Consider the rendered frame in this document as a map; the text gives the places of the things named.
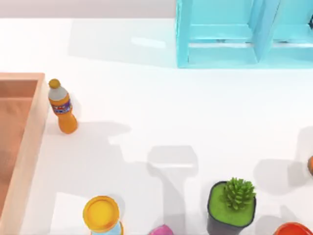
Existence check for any orange soda bottle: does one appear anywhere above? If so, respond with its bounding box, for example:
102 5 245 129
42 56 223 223
48 78 79 135

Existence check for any light blue rack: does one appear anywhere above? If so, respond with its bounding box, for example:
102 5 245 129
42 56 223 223
175 0 313 69

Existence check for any yellow-lidded blue can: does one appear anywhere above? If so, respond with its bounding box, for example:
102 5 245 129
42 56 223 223
82 195 124 235

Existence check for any pink rounded object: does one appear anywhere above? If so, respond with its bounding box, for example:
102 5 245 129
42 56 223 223
147 225 174 235

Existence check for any black pot with green plant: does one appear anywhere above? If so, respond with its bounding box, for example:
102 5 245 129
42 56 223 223
206 177 257 235

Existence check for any shallow salmon-coloured box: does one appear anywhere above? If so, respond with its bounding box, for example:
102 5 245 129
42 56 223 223
0 72 50 235

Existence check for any red bowl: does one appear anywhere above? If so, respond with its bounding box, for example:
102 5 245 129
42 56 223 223
272 222 313 235

